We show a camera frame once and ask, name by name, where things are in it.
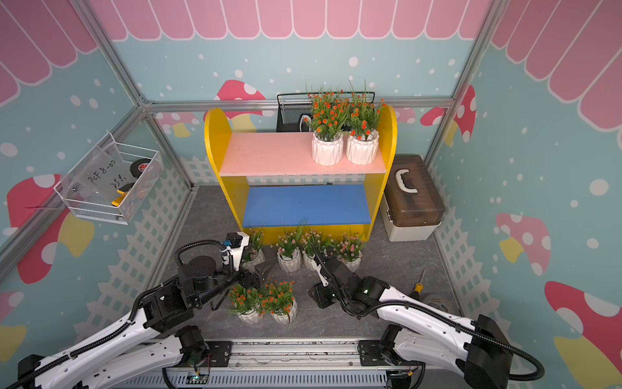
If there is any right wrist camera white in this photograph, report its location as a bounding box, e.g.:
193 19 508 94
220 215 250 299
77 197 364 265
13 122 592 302
314 264 329 287

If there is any black mesh wire basket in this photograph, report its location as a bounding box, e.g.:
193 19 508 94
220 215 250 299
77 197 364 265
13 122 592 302
276 90 376 133

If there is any pink flower pot far left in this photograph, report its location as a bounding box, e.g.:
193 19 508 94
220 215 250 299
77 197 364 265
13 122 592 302
241 230 265 272

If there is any yellow pink blue wooden rack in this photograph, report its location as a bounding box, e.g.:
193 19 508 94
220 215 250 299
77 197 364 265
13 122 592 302
204 105 398 243

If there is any black tape roll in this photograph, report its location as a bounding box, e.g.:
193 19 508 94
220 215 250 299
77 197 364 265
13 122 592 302
131 158 152 179

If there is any pink flower pot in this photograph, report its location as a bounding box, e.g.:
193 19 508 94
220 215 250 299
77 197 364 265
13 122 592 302
275 225 304 273
334 233 366 272
301 229 333 272
241 230 265 272

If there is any white box with brown lid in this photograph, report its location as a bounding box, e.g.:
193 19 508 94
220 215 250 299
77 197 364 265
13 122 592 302
380 155 445 242

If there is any pink flower pot far right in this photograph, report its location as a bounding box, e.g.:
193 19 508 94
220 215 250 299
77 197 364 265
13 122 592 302
334 233 366 272

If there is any clear wall-mounted wire basket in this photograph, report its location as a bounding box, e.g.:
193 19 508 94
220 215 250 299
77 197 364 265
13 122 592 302
53 133 164 225

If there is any orange flower pot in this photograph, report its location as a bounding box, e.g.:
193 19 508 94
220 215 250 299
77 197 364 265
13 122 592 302
228 285 265 325
346 84 382 165
260 281 298 326
309 89 350 166

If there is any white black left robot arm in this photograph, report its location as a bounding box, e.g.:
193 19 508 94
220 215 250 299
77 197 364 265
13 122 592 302
12 233 276 388

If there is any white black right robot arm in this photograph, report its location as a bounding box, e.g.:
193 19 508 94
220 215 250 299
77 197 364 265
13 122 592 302
309 254 545 388

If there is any yellow black screwdriver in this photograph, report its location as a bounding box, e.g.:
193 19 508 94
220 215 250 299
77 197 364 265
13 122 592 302
411 269 427 300

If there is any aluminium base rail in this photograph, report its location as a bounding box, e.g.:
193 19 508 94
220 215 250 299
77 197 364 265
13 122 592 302
119 338 426 388

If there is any clear tape roll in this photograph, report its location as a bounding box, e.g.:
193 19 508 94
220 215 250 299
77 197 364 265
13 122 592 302
422 294 460 315

